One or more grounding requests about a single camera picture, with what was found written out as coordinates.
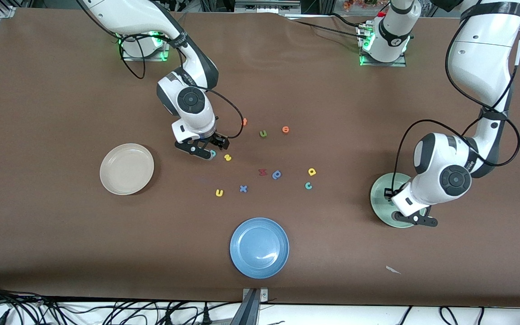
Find black cable on table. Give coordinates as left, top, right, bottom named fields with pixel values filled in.
left=330, top=13, right=378, bottom=28
left=287, top=17, right=367, bottom=41

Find orange artificial flowers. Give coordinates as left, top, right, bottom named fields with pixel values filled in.
left=344, top=0, right=389, bottom=10

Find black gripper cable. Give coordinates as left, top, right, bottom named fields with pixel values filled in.
left=118, top=34, right=245, bottom=139
left=391, top=18, right=520, bottom=199

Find brown table cover sheet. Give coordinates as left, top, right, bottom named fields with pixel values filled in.
left=0, top=8, right=520, bottom=308

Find beige plate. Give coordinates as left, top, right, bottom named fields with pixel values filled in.
left=100, top=144, right=154, bottom=195

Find blue plate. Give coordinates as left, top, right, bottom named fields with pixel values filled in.
left=230, top=218, right=289, bottom=279

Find metal camera post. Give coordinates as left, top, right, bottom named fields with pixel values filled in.
left=230, top=288, right=269, bottom=325

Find light green plate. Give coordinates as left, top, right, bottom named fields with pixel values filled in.
left=370, top=173, right=427, bottom=229

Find grey metal box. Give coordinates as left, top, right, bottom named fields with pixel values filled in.
left=235, top=0, right=301, bottom=14

